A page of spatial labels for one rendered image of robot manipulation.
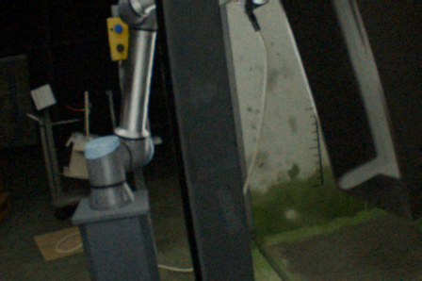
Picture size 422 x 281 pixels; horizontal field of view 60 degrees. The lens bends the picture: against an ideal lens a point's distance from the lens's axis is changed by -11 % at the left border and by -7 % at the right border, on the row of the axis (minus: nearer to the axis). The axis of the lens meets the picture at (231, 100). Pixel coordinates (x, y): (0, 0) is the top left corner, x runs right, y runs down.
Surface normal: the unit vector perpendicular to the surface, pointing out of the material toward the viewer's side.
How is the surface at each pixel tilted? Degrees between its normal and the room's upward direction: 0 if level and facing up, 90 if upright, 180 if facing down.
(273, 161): 90
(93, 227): 90
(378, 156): 90
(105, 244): 90
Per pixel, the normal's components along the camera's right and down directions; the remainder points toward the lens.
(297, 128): 0.22, 0.02
